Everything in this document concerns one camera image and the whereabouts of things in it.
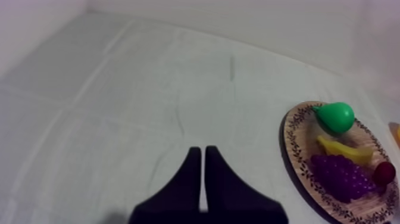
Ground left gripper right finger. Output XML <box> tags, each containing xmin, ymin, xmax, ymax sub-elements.
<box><xmin>203</xmin><ymin>145</ymin><xmax>289</xmax><ymax>224</ymax></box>

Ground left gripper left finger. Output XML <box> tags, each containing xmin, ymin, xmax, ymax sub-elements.
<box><xmin>129</xmin><ymin>146</ymin><xmax>204</xmax><ymax>224</ymax></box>

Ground yellow toy banana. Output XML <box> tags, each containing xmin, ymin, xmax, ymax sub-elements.
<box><xmin>317</xmin><ymin>135</ymin><xmax>374</xmax><ymax>165</ymax></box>

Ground round wooden board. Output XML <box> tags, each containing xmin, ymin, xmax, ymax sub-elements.
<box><xmin>282</xmin><ymin>100</ymin><xmax>400</xmax><ymax>224</ymax></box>

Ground yellow plastic basket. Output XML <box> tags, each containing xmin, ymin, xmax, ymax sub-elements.
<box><xmin>388</xmin><ymin>122</ymin><xmax>400</xmax><ymax>148</ymax></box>

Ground purple toy grapes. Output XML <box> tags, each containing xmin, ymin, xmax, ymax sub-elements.
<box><xmin>309</xmin><ymin>154</ymin><xmax>380</xmax><ymax>203</ymax></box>

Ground green toy pear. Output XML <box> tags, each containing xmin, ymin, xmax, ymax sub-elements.
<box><xmin>312</xmin><ymin>101</ymin><xmax>356</xmax><ymax>135</ymax></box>

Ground small red fruit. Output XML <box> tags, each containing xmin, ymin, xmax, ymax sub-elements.
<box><xmin>373</xmin><ymin>161</ymin><xmax>397</xmax><ymax>187</ymax></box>

